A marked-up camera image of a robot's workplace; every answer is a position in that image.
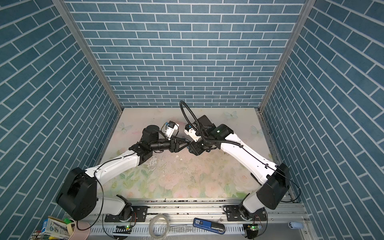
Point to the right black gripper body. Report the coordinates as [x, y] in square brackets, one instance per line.
[196, 147]

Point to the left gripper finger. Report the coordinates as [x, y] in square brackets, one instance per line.
[181, 147]
[182, 140]

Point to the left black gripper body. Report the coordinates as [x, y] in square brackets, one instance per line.
[174, 144]

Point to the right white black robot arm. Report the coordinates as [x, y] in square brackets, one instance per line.
[274, 179]

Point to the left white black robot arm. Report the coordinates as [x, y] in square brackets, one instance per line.
[79, 196]

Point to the floral table mat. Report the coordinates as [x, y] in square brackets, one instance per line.
[182, 175]

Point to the black calculator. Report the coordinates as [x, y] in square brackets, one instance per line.
[256, 179]

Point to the blue black handheld device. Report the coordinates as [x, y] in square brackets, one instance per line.
[209, 226]

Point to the pink cup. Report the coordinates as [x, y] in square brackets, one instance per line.
[79, 230]

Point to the white blue cardboard box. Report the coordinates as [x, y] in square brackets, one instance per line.
[55, 228]

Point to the small light blue object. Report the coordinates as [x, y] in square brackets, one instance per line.
[296, 225]

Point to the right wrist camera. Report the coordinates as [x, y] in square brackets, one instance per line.
[189, 131]

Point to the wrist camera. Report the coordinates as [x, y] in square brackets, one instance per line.
[172, 129]
[189, 131]

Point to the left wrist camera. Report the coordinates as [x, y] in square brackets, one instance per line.
[172, 129]

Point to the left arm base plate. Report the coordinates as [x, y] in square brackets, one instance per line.
[134, 214]

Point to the aluminium rail frame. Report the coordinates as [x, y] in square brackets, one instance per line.
[181, 214]

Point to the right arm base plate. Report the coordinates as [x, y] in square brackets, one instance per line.
[236, 213]

